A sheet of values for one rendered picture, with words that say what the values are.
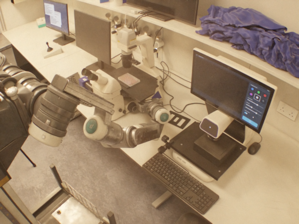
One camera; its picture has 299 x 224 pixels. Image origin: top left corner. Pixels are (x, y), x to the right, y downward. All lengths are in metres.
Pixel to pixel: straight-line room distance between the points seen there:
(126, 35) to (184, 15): 0.44
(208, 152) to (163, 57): 1.15
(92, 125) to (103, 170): 1.42
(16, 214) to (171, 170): 0.83
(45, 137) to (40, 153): 1.88
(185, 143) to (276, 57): 0.68
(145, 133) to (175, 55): 1.08
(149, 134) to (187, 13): 0.89
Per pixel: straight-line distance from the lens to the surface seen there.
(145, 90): 1.57
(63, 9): 2.64
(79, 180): 2.33
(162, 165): 1.38
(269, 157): 1.60
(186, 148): 1.36
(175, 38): 2.03
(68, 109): 0.78
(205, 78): 1.25
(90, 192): 2.23
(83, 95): 0.82
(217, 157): 1.27
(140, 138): 1.09
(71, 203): 1.83
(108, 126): 0.97
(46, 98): 0.79
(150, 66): 1.76
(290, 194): 1.49
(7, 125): 0.89
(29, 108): 0.86
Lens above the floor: 1.87
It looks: 41 degrees down
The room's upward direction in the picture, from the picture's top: straight up
